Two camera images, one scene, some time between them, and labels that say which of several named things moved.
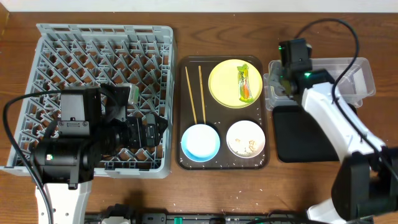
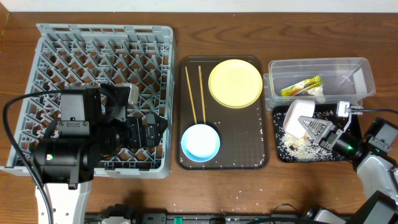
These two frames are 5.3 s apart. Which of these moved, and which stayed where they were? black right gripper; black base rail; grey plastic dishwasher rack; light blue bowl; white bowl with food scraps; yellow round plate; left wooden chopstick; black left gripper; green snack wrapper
Moved: black right gripper; white bowl with food scraps; green snack wrapper
Stayed: yellow round plate; light blue bowl; black base rail; black left gripper; grey plastic dishwasher rack; left wooden chopstick
